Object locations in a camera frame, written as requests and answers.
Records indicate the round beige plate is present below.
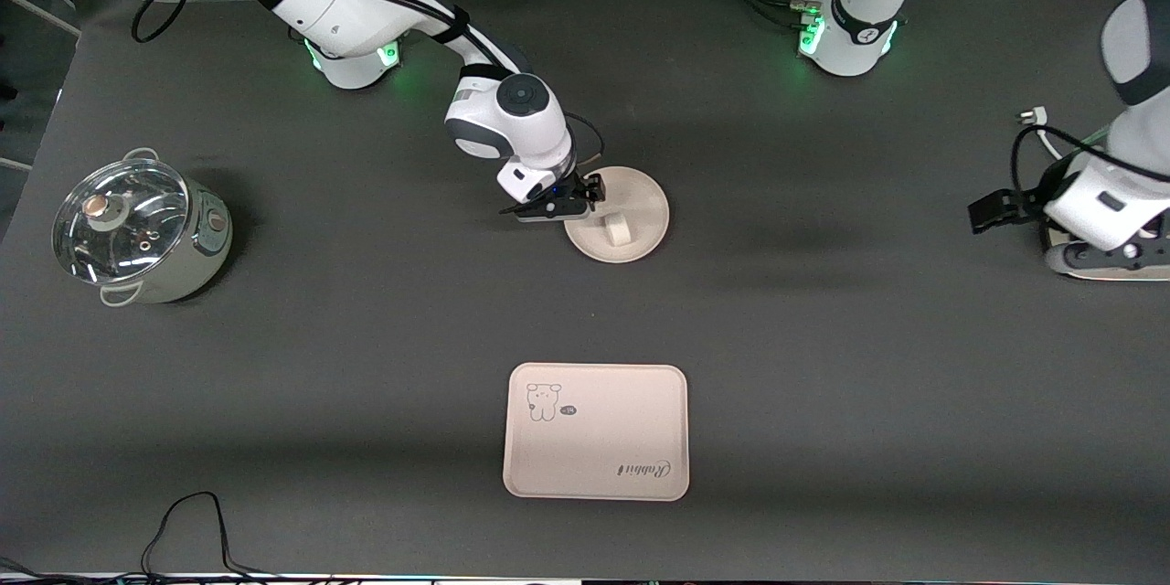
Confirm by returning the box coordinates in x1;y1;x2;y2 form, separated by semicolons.
563;165;671;264

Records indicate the beige tray with rabbit print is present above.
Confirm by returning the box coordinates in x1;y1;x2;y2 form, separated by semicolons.
502;362;690;503

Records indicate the dark grey table mat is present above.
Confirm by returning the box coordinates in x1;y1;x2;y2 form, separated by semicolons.
0;0;1170;582

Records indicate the pale green electric cooking pot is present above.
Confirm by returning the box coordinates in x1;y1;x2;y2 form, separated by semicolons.
51;147;234;307

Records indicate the black left arm wrist cable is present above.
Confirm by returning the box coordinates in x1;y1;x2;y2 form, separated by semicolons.
1009;122;1170;204

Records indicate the white power plug with cord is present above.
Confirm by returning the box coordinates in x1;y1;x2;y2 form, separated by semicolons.
1016;107;1112;162

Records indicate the thin black cable loop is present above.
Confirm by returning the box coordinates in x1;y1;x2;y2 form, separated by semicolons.
140;491;275;582

